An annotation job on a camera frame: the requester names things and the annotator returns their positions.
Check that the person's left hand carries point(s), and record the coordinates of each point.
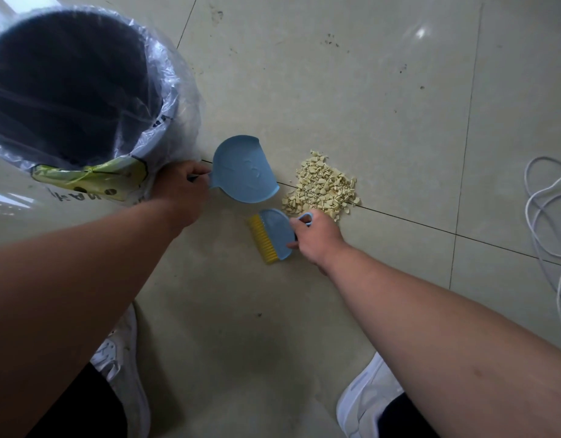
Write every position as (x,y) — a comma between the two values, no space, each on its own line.
(179,191)

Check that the person's right hand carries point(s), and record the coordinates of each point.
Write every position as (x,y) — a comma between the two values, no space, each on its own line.
(317,237)

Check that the person's left thumb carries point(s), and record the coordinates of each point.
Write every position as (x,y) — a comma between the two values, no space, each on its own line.
(199,169)

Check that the person's right thumb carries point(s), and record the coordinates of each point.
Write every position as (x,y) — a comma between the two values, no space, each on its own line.
(298,226)

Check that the blue brush with yellow bristles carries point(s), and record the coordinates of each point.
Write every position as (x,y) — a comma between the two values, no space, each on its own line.
(273,234)

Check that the blue plastic dustpan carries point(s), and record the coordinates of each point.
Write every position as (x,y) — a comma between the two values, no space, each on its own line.
(244,171)

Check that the person's left forearm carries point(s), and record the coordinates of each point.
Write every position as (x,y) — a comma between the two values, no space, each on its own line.
(75,310)

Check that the person's right forearm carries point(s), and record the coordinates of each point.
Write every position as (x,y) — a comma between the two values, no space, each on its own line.
(449,346)

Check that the pile of yellow crumbs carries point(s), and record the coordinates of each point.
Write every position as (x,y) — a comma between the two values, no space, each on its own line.
(320,186)

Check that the clear plastic bin liner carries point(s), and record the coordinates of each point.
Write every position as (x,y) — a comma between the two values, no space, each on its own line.
(98,132)

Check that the dark trash bin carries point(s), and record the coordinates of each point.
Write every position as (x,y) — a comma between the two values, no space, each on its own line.
(68,84)

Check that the person's right white shoe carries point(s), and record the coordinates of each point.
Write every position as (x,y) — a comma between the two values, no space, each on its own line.
(365,401)

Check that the person's white shoe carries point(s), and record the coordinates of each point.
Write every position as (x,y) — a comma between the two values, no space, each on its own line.
(365,401)
(121,364)

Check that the person's left white shoe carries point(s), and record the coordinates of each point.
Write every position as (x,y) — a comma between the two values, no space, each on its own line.
(121,364)

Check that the person's black trousers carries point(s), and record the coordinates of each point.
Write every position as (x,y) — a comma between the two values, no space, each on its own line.
(80,405)

